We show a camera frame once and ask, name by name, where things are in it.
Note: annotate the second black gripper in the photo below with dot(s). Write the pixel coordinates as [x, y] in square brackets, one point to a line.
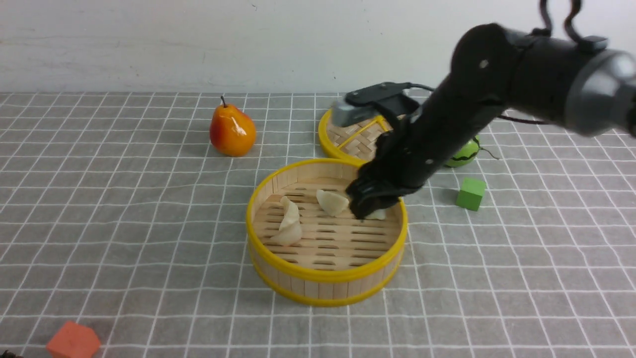
[455, 112]

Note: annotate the yellowish green dumpling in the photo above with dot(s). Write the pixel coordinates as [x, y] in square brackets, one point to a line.
[379, 214]

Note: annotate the cream white dumpling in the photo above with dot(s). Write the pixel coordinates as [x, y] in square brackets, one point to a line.
[331, 202]

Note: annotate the pinkish white dumpling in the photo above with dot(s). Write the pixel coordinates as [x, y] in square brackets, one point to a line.
[289, 235]

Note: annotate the second black grey robot arm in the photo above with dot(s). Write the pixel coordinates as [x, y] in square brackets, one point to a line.
[493, 69]

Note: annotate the yellow rimmed woven steamer lid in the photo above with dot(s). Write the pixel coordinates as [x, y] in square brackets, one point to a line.
[355, 143]

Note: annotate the yellow rimmed bamboo steamer tray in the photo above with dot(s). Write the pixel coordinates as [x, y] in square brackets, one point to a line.
[338, 260]

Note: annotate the green wooden cube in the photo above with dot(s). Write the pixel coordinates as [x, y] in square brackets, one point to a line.
[471, 194]

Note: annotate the small green toy watermelon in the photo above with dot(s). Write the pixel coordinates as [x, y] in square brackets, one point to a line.
[468, 153]

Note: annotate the orange yellow toy pear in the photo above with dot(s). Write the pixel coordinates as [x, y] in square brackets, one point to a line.
[232, 132]

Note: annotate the grey checked tablecloth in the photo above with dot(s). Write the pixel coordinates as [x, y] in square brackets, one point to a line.
[117, 214]

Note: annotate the orange wooden block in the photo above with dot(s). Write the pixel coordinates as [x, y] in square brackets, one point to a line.
[73, 340]

